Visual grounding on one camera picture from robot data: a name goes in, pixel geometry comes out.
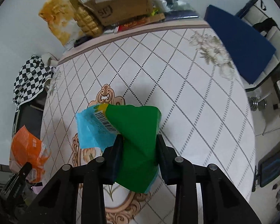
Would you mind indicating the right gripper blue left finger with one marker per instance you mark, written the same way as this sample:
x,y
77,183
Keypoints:
x,y
103,170

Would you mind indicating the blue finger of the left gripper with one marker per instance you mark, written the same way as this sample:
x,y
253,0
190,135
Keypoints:
x,y
16,184

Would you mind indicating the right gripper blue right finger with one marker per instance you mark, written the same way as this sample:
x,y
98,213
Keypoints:
x,y
174,169

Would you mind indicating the green cyan snack bag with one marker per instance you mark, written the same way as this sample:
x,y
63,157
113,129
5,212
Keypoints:
x,y
98,127

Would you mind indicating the orange snack bag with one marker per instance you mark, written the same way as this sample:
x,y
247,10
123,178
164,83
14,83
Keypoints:
x,y
25,147

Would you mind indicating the dark folding chair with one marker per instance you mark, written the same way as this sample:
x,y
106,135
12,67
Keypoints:
x,y
30,115

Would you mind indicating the black blue exercise board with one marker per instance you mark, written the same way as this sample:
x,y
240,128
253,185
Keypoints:
x,y
268,169

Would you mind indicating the patterned diamond tablecloth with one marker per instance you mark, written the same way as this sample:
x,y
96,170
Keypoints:
x,y
180,83

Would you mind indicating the metal dumbbell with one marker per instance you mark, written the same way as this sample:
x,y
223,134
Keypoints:
x,y
256,104

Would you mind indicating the checkered black white cloth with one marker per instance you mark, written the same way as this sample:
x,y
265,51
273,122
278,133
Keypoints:
x,y
31,80

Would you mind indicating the golden bottle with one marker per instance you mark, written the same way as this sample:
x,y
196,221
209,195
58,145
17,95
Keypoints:
x,y
86,20

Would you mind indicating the yellow snack bag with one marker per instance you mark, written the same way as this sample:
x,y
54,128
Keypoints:
x,y
59,15

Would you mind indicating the brown cardboard box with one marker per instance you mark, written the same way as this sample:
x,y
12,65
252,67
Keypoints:
x,y
111,12

